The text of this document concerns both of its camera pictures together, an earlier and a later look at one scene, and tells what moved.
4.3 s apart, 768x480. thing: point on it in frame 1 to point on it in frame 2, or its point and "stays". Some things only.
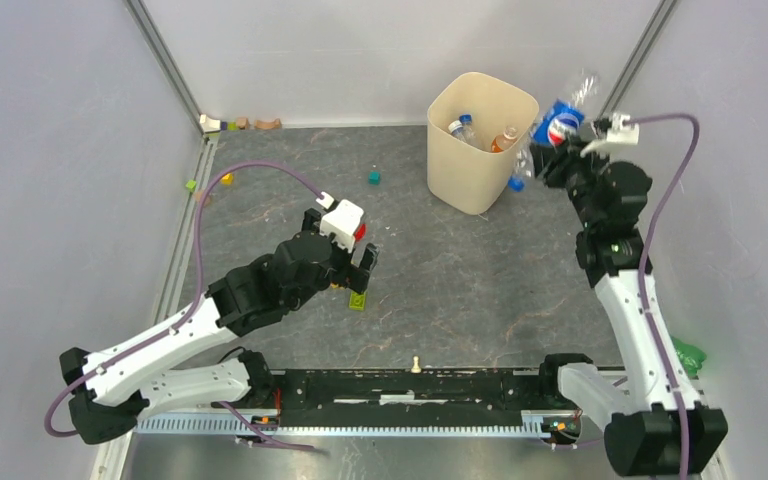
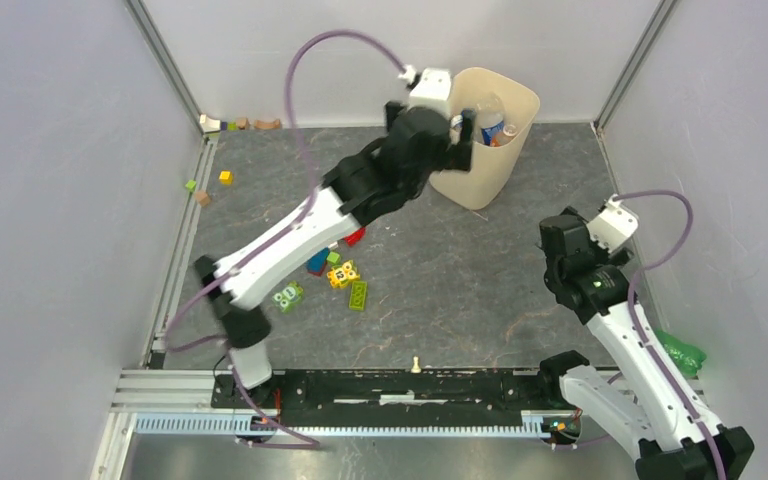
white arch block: x=208 y=124 stays
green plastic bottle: x=691 y=357 stays
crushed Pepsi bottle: x=560 y=122 to x=489 y=117
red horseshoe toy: x=359 y=234 stays
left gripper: x=352 y=275 to x=458 y=157
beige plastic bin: x=463 y=177 stays
